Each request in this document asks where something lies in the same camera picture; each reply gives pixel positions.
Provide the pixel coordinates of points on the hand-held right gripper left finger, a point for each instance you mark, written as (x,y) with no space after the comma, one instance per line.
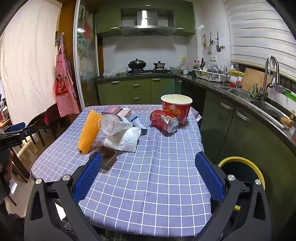
(89,178)

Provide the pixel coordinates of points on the white enamel mug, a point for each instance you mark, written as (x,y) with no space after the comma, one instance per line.
(185,71)

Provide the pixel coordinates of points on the white paper towel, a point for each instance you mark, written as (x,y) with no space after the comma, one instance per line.
(126,141)

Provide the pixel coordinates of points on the clear plastic cup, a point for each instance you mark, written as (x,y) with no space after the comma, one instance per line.
(113,124)

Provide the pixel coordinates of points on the purple box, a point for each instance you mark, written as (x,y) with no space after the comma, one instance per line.
(111,109)

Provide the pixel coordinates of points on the white window blind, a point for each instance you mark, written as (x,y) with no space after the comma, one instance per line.
(259,34)

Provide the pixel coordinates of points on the brown plastic container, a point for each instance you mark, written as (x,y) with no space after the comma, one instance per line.
(107,158)

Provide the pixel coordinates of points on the blue white wrapper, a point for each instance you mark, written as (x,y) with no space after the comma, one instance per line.
(136,121)

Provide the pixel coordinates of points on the pink wall ornament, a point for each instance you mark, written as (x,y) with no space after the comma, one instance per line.
(204,41)

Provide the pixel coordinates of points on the steel range hood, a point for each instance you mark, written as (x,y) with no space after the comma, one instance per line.
(146,18)

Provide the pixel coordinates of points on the blue checked tablecloth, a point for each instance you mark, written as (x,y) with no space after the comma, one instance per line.
(150,176)

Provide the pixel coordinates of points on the pink drink carton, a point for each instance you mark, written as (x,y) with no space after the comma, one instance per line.
(124,113)

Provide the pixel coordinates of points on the black gas stove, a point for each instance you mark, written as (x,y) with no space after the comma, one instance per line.
(150,71)

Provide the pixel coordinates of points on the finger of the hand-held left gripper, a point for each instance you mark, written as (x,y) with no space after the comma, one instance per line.
(17,126)
(19,138)

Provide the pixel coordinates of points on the wooden cutting board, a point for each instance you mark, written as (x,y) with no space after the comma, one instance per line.
(254,80)

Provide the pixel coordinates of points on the green onions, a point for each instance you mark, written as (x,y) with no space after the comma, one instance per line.
(254,91)

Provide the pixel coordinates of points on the red paper bucket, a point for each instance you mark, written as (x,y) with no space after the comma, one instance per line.
(180,111)

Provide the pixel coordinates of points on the small steel pot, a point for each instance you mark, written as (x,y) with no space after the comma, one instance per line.
(159,65)

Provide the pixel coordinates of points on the yellow rimmed trash bin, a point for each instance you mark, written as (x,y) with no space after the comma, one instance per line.
(240,159)

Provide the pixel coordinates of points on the metal basin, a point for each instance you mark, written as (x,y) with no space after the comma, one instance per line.
(238,92)

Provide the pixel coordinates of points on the person's left hand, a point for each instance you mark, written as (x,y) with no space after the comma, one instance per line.
(8,165)

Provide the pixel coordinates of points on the small chrome faucet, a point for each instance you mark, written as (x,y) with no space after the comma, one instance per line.
(237,66)

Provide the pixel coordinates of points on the printed glass sliding door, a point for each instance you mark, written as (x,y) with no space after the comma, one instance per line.
(85,46)

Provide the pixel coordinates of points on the group of sauce bottles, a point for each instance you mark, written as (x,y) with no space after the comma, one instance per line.
(201,64)

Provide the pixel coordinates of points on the red drink can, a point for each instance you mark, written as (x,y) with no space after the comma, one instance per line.
(159,119)

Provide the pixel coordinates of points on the clear plastic bags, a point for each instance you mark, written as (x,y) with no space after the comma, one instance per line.
(114,73)

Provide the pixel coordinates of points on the hanging black spatula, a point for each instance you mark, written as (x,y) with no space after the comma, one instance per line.
(218,47)

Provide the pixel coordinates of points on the purple green sink caddy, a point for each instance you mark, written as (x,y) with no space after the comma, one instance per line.
(278,87)

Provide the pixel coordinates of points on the white dish rack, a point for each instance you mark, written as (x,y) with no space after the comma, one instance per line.
(210,76)

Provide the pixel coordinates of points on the white hanging sheet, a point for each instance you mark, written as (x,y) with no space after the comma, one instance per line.
(30,69)

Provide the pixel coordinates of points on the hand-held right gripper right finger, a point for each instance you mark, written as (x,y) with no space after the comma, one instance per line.
(209,176)

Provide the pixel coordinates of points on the dark wooden chair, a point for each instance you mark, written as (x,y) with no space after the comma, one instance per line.
(38,129)

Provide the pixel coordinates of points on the red checked apron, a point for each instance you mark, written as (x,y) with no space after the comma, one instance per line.
(64,81)

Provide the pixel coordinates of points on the black wok with lid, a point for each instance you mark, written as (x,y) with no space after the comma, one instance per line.
(137,63)

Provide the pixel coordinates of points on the tall chrome faucet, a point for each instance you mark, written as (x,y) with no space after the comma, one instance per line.
(268,69)

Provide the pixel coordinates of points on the steel sink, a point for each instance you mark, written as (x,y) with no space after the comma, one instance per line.
(266,109)

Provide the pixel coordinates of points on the light green lower cabinets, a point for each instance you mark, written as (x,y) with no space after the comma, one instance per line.
(138,90)

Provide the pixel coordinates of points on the green upper cabinet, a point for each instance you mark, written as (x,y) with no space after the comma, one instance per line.
(108,18)
(185,18)

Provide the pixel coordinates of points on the dark green counter cabinets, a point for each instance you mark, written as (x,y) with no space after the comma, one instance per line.
(254,139)

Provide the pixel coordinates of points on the yellow tray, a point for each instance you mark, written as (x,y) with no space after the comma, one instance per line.
(234,73)

